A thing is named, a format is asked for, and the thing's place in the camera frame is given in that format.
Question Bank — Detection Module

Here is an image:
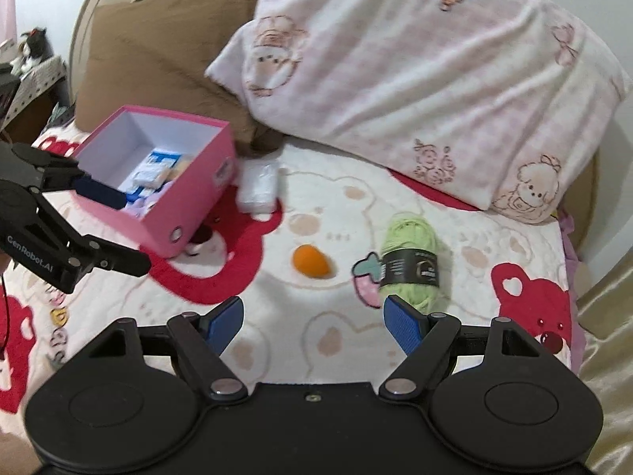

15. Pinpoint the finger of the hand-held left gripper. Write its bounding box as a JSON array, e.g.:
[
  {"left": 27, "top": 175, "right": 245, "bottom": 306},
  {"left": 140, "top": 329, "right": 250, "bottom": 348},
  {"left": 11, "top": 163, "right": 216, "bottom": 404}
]
[
  {"left": 0, "top": 142, "right": 129, "bottom": 211},
  {"left": 0, "top": 202, "right": 152, "bottom": 294}
]

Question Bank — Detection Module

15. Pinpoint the purple fluffy accessory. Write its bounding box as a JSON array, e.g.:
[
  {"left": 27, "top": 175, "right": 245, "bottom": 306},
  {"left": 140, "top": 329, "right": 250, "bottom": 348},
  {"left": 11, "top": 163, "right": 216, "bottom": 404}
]
[{"left": 126, "top": 182, "right": 174, "bottom": 219}]

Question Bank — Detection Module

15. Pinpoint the white packet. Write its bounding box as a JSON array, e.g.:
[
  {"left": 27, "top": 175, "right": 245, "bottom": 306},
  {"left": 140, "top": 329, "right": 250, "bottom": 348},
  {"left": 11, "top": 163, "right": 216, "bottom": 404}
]
[{"left": 133, "top": 151, "right": 182, "bottom": 190}]

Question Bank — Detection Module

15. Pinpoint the orange makeup sponge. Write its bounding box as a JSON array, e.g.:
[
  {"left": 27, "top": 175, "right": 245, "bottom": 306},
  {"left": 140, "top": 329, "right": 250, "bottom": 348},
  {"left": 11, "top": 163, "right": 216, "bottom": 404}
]
[{"left": 292, "top": 244, "right": 337, "bottom": 278}]

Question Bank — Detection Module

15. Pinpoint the green yarn ball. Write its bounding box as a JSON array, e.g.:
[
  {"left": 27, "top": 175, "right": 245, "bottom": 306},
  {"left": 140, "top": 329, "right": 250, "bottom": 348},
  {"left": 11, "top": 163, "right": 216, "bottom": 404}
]
[{"left": 378, "top": 212, "right": 441, "bottom": 315}]

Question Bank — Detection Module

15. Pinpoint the pink white printed pillow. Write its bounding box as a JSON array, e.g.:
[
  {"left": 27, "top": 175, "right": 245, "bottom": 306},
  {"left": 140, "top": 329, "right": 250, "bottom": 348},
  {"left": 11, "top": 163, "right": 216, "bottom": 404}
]
[{"left": 205, "top": 0, "right": 627, "bottom": 226}]

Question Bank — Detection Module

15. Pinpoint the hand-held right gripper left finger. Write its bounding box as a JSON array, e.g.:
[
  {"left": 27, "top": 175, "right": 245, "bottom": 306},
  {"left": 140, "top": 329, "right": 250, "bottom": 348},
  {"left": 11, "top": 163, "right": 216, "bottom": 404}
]
[{"left": 74, "top": 296, "right": 249, "bottom": 403}]

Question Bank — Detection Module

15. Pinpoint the cream bed headboard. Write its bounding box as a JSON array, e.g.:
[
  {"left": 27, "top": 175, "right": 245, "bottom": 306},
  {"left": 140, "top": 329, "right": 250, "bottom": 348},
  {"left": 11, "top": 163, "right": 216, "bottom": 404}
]
[{"left": 66, "top": 0, "right": 270, "bottom": 114}]

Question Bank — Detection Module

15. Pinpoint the dark flat device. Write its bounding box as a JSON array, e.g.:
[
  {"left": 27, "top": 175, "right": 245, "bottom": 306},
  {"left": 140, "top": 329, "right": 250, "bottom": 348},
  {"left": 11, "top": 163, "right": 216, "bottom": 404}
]
[{"left": 47, "top": 101, "right": 76, "bottom": 127}]

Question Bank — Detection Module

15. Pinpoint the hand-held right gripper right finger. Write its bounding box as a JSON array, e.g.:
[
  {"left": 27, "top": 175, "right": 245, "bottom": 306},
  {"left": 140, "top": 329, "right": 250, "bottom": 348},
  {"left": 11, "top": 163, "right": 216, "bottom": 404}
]
[{"left": 379, "top": 295, "right": 546, "bottom": 401}]

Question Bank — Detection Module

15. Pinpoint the gold satin sheet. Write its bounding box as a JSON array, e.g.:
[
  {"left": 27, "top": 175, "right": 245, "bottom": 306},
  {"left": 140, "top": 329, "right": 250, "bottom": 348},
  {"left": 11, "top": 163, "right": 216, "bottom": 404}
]
[{"left": 559, "top": 208, "right": 633, "bottom": 475}]

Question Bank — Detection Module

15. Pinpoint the black white plush toy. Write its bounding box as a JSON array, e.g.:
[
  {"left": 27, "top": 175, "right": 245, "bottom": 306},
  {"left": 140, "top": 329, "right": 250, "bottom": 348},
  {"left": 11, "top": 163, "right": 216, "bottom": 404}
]
[{"left": 12, "top": 27, "right": 54, "bottom": 73}]

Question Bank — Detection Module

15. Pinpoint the blue packet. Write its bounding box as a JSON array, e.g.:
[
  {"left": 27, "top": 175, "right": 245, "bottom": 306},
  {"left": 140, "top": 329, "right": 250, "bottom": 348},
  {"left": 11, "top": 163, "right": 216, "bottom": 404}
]
[{"left": 121, "top": 185, "right": 159, "bottom": 204}]

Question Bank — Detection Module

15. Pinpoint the brown pillow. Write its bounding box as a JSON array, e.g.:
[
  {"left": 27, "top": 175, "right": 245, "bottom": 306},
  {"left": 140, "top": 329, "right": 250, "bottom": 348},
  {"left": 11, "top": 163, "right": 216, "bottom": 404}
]
[{"left": 74, "top": 0, "right": 286, "bottom": 157}]

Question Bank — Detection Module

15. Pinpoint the thin black cable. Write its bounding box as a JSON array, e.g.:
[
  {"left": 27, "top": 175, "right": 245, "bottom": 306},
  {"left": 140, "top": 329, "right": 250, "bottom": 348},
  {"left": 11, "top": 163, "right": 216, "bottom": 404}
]
[{"left": 0, "top": 270, "right": 12, "bottom": 360}]

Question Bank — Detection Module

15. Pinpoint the brown wooden nightstand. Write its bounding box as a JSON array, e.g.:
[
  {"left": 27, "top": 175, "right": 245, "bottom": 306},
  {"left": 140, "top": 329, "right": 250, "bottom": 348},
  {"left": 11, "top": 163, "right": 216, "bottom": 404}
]
[{"left": 6, "top": 90, "right": 71, "bottom": 145}]

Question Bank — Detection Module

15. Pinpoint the pink cardboard box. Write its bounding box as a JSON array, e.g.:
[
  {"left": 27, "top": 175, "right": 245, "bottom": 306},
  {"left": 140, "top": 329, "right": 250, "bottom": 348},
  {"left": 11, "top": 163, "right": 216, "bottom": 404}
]
[{"left": 72, "top": 105, "right": 235, "bottom": 260}]

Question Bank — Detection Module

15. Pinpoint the clear cotton swab box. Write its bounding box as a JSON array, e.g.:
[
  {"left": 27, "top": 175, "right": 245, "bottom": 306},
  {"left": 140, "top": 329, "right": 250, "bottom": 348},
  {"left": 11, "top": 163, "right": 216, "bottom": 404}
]
[{"left": 236, "top": 160, "right": 280, "bottom": 217}]

